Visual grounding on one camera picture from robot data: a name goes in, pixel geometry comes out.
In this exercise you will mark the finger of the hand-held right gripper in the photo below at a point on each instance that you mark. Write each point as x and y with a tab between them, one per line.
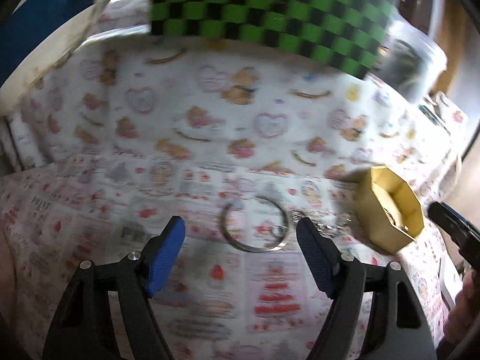
455	228

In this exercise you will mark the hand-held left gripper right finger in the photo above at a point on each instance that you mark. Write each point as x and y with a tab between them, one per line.
313	258

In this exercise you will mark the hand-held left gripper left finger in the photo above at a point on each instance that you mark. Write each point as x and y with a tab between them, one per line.
165	258

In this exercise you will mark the silver bangle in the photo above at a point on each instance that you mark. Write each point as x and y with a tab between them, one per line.
224	222

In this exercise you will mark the yellow octagonal paper box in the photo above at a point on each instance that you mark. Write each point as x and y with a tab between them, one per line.
375	210

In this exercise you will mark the person's right hand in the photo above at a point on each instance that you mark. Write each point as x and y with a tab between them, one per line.
468	307

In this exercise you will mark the cake print cloth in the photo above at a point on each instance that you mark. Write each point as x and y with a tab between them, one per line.
225	270

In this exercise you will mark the bear print blanket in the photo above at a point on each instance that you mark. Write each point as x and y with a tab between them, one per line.
225	127

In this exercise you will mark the clear plastic container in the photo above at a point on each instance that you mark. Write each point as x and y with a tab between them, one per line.
412	63

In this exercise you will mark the green black checkered box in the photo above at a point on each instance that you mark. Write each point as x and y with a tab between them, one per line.
262	7

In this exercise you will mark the blue cloth with cream border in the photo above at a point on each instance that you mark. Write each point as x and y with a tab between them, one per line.
37	18

